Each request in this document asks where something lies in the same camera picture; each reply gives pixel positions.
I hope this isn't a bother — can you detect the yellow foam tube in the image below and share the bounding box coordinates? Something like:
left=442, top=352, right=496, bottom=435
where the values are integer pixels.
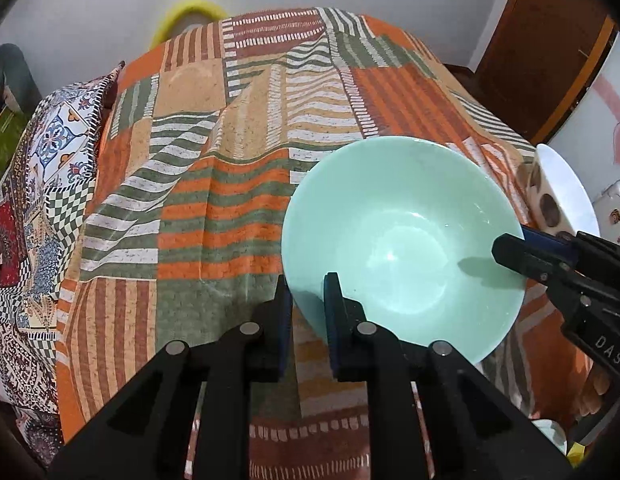
left=150, top=0, right=231, bottom=50

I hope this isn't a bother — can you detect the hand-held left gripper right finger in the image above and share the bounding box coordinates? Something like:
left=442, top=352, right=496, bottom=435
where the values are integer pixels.
left=323, top=272, right=577, bottom=480

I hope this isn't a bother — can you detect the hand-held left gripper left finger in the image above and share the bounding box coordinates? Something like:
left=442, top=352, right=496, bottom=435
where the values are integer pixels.
left=47, top=275, right=295, bottom=480

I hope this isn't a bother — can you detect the white cup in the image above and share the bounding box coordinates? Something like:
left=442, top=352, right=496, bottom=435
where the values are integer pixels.
left=531, top=419, right=568, bottom=462

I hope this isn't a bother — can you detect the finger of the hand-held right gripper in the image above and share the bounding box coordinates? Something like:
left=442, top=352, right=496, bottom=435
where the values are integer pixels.
left=492, top=233, right=577, bottom=287
left=521, top=225, right=581, bottom=262

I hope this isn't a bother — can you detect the mint green bowl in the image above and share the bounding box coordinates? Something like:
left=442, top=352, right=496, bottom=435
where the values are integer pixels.
left=281, top=135, right=526, bottom=365

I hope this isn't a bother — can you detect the patterned checkered quilt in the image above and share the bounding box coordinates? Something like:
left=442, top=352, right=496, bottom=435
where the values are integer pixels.
left=0, top=61, right=126, bottom=457

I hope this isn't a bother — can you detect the white sliding wardrobe door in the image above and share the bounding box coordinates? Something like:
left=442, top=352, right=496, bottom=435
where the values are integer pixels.
left=544, top=22, right=620, bottom=196

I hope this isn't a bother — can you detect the brown wooden door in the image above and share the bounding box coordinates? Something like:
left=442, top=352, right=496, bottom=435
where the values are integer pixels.
left=474, top=0, right=618, bottom=147

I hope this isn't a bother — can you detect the white stickered container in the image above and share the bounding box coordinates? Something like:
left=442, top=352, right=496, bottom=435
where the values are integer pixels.
left=591, top=179, right=620, bottom=247

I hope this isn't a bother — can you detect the person's right hand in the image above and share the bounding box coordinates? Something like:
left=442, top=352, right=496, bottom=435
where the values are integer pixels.
left=578, top=355, right=617, bottom=417

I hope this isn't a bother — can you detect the striped orange patchwork blanket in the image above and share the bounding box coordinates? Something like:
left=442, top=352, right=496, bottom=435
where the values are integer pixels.
left=54, top=6, right=613, bottom=480

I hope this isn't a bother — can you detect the white bowl with brown dots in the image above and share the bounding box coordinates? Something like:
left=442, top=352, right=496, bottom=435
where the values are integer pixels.
left=527, top=143, right=601, bottom=239

